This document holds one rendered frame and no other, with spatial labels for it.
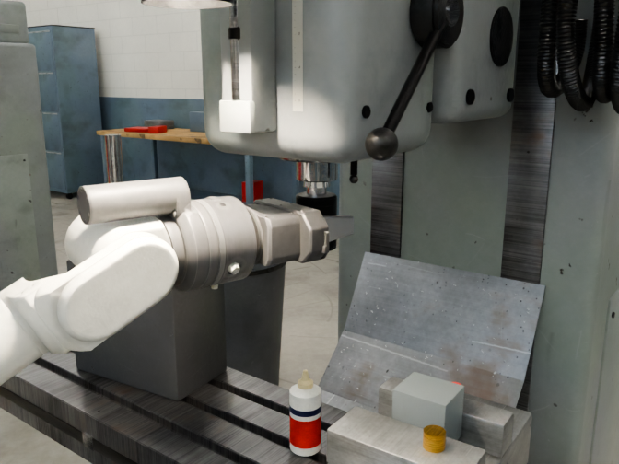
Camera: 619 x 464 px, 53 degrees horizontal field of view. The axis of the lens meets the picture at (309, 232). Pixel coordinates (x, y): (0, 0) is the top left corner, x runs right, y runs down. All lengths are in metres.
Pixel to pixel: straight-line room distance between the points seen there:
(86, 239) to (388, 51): 0.33
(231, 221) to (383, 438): 0.27
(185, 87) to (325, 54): 6.56
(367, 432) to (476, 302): 0.42
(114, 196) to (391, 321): 0.63
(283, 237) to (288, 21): 0.21
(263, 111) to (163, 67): 6.80
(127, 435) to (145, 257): 0.41
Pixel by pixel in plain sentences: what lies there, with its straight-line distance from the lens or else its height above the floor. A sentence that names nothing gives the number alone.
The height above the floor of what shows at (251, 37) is 1.43.
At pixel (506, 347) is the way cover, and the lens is 1.00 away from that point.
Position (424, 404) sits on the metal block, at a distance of 0.67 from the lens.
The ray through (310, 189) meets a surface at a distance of 0.69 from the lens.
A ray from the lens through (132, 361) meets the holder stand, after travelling 1.00.
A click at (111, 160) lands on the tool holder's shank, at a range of 1.00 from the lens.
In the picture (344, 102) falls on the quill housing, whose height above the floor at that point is 1.37.
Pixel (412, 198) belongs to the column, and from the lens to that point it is 1.06.
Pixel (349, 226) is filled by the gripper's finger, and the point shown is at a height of 1.23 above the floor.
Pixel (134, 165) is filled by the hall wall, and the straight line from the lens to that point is 7.92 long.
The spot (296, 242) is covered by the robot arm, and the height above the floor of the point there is 1.22.
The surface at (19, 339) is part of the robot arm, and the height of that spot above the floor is 1.18.
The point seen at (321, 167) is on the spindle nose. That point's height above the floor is 1.30.
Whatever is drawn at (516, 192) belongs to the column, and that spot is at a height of 1.22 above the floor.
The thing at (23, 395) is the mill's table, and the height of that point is 0.90.
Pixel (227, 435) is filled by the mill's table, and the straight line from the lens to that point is 0.88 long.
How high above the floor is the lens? 1.39
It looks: 14 degrees down
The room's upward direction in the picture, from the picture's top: straight up
